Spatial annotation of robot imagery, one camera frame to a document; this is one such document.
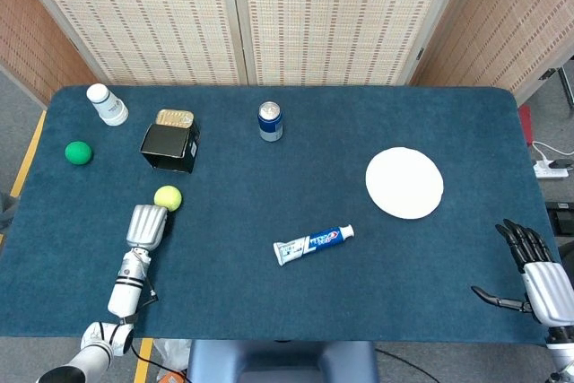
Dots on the grey metal stand frame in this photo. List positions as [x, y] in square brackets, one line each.
[560, 80]

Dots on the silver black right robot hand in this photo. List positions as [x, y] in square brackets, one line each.
[549, 289]

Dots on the blue carpet table cover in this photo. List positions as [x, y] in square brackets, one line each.
[287, 289]

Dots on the blue grey robot torso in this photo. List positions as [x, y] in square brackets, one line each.
[282, 362]

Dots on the white plastic bottle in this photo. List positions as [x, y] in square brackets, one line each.
[107, 106]

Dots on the green foam ball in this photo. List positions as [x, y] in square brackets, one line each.
[78, 152]

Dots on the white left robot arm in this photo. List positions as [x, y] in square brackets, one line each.
[127, 286]

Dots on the woven bamboo screen panel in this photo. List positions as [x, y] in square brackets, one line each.
[143, 15]
[336, 15]
[31, 33]
[502, 20]

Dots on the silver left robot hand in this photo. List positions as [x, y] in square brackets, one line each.
[144, 226]

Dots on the yellow tennis ball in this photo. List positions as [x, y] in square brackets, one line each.
[168, 197]

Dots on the white power strip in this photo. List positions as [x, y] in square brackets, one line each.
[549, 172]

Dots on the white paper plate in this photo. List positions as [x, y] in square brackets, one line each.
[403, 182]

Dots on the gold metal tin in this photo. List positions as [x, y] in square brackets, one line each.
[175, 117]

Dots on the blue white toothpaste tube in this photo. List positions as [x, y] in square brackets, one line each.
[309, 245]

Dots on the black cardboard box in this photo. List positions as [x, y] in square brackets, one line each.
[168, 145]

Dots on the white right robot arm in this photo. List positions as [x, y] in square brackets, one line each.
[561, 351]

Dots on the blue and silver drink can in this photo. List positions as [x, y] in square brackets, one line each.
[270, 125]

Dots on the white plastic bag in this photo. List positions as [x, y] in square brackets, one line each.
[172, 354]

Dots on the dark metal screen hinge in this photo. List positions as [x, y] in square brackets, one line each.
[420, 54]

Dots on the black equipment case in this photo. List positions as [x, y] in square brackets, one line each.
[562, 217]

